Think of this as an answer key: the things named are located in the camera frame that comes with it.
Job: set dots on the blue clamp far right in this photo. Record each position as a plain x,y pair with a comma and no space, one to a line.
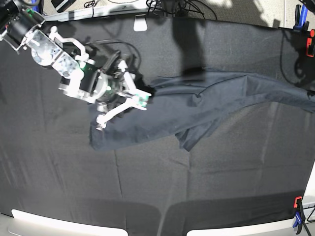
301,24

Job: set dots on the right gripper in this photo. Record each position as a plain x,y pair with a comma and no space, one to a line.
105,84

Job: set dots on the red blue clamp near right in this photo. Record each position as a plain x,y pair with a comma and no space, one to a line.
300,220

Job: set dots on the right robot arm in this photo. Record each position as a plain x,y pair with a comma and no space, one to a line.
22,27

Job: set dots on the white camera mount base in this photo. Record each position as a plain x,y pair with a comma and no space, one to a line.
140,24

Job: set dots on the dark grey t-shirt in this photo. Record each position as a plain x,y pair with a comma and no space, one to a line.
192,107

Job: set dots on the red clamp far right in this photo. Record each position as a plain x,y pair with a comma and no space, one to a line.
310,46

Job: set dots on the aluminium frame rail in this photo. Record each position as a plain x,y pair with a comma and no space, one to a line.
86,13

